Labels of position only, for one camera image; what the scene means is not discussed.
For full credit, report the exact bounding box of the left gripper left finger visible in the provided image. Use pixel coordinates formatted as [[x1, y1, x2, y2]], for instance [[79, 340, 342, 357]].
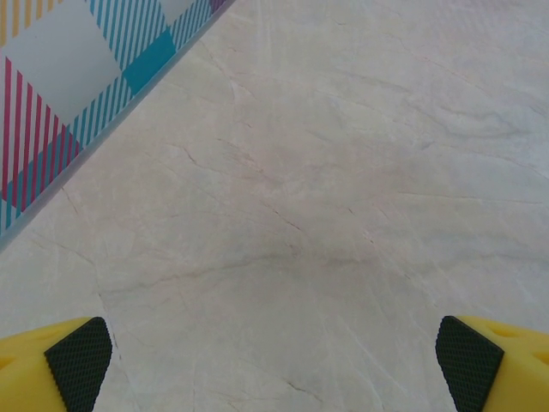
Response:
[[0, 316, 113, 412]]

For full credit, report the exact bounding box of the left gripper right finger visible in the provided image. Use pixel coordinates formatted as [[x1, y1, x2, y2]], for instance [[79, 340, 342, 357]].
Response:
[[435, 315, 549, 412]]

